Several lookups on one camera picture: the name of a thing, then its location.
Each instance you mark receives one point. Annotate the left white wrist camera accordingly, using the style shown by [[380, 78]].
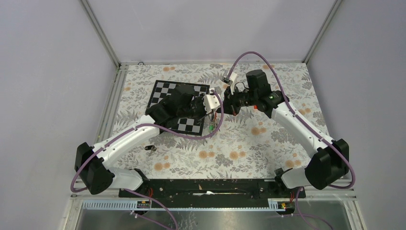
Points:
[[211, 103]]

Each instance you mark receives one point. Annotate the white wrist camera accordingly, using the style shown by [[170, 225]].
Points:
[[229, 77], [211, 103]]

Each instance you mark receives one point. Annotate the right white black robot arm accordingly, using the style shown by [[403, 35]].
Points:
[[329, 157]]

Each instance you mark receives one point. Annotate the floral patterned table mat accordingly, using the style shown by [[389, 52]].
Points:
[[248, 145]]

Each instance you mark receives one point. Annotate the key with black tag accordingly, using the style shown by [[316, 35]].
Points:
[[151, 148]]

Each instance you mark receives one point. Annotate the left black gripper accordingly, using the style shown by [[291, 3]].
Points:
[[200, 100]]

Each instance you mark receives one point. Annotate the black white chessboard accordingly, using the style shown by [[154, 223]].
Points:
[[168, 101]]

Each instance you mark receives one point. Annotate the keyring with coloured key tags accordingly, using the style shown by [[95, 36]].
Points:
[[213, 126]]

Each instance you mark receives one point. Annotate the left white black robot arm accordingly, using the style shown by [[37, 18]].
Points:
[[94, 165]]

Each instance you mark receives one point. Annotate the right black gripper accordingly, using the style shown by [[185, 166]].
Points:
[[230, 105]]

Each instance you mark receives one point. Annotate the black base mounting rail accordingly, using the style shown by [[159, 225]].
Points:
[[215, 193]]

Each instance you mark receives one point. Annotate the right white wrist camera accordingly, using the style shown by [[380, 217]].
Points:
[[229, 77]]

